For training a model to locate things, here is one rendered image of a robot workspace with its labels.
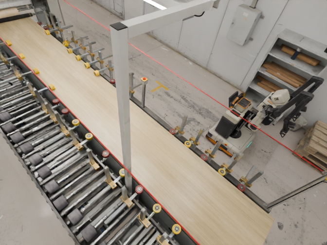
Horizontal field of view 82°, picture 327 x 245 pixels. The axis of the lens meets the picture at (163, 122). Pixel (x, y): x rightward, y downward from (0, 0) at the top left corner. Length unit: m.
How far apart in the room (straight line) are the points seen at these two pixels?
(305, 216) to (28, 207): 3.92
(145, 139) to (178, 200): 0.78
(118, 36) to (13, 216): 2.83
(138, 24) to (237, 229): 1.89
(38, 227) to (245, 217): 2.43
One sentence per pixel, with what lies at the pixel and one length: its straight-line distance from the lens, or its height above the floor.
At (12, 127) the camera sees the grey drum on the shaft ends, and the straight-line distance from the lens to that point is 2.86.
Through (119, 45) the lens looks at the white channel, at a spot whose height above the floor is 2.40.
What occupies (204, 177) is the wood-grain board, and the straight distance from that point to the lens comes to 2.17.
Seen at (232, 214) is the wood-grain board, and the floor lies 0.90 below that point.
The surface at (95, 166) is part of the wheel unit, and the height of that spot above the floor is 0.83.
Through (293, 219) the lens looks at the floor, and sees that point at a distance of 3.66.
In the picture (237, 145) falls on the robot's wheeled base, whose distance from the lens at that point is 3.40.
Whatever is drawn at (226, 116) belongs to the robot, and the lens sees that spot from 3.06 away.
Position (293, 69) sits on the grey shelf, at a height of 0.99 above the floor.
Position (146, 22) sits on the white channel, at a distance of 0.87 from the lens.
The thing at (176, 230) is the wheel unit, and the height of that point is 0.90.
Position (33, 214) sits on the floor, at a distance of 3.16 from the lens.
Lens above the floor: 2.80
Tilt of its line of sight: 51 degrees down
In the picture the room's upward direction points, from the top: 11 degrees clockwise
